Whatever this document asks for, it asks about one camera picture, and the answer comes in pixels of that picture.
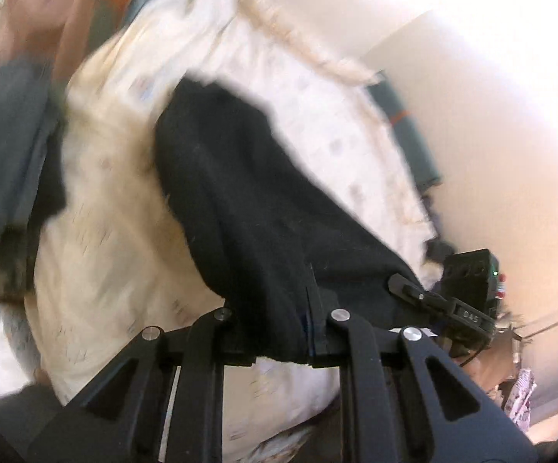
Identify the peach curtain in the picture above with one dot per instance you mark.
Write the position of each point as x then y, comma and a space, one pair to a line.
42, 9

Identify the pink patterned bag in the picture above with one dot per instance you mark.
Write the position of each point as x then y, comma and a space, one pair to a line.
522, 400

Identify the cream bear print blanket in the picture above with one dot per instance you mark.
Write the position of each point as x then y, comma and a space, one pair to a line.
115, 251

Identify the black pants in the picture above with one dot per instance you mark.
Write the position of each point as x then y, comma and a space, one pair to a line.
259, 202

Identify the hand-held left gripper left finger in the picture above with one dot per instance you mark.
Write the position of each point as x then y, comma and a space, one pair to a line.
201, 347

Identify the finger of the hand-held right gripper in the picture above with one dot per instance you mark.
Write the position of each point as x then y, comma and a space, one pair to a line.
404, 287

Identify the grey jeans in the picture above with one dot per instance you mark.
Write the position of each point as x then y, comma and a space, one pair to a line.
4, 144

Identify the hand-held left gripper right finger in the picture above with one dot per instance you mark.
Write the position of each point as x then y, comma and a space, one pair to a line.
311, 337

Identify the black folded garment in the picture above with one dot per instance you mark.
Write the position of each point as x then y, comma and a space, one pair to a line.
50, 188

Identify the dark crumpled clothes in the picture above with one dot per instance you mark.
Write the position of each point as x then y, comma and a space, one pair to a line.
438, 251

